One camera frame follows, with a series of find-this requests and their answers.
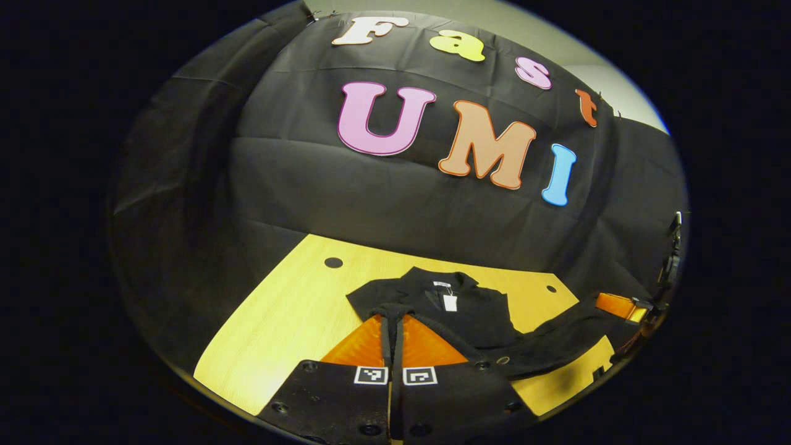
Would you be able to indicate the black button-up garment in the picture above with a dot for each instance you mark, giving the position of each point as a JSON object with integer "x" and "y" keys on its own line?
{"x": 476, "y": 315}

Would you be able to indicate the white garment hang tag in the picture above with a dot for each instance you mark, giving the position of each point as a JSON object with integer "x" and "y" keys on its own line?
{"x": 449, "y": 303}

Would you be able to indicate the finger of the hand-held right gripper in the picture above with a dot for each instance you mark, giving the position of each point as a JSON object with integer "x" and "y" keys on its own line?
{"x": 618, "y": 306}

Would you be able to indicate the black backdrop cloth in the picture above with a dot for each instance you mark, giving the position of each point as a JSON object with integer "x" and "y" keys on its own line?
{"x": 371, "y": 198}

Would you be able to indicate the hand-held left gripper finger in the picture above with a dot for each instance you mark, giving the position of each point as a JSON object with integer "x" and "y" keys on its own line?
{"x": 387, "y": 349}
{"x": 398, "y": 349}

